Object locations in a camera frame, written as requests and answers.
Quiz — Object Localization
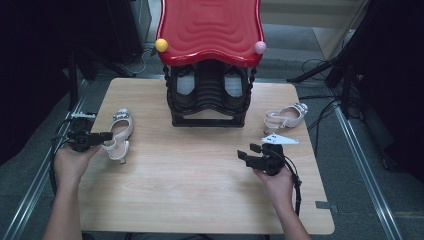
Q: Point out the grey tape strip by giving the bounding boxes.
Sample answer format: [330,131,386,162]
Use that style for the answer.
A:
[315,200,340,213]

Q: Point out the right hand-held gripper cable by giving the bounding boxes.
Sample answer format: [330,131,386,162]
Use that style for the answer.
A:
[272,149,303,217]

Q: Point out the hand-held gripper cable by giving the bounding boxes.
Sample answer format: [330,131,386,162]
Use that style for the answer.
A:
[272,149,303,217]
[48,117,82,196]

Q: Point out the left hand-held gripper cable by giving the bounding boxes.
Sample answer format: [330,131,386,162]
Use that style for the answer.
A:
[48,117,82,196]

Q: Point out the red and black shoe rack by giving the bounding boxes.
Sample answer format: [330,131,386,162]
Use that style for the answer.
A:
[154,0,268,129]

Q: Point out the black tripod stand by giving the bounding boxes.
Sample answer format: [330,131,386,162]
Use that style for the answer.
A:
[286,46,363,119]

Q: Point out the pink ball knob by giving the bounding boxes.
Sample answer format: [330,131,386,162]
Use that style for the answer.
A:
[254,40,268,55]

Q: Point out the black metal stand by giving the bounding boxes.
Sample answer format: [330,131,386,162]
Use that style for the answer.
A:
[67,49,135,112]

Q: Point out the yellow ball knob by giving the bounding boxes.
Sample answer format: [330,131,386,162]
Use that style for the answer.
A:
[154,38,169,53]

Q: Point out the white slingback heel shoe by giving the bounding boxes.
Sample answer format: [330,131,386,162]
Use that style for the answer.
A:
[101,108,135,165]
[263,102,309,135]

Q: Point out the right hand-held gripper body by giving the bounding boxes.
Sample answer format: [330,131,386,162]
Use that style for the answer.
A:
[246,132,300,177]

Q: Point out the white floor cable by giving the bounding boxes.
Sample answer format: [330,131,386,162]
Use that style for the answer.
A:
[130,47,152,75]

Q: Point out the black leather shoe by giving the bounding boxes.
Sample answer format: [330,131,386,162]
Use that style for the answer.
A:
[170,64,200,109]
[221,64,252,109]

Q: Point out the black floor cables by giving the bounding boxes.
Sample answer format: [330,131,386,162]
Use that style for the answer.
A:
[297,58,343,152]

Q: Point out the person's left hand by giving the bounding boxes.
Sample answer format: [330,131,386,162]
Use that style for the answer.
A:
[52,144,101,187]

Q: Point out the dark curtain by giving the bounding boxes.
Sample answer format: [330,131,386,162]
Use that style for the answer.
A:
[0,0,145,167]
[344,0,424,184]

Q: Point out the person's right hand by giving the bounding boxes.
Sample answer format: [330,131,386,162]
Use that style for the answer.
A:
[252,165,296,205]

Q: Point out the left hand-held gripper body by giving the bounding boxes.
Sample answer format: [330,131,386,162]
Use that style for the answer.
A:
[66,112,98,153]

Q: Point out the metal floor rail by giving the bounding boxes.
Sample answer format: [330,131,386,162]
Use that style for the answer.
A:
[332,105,403,240]
[2,79,90,240]

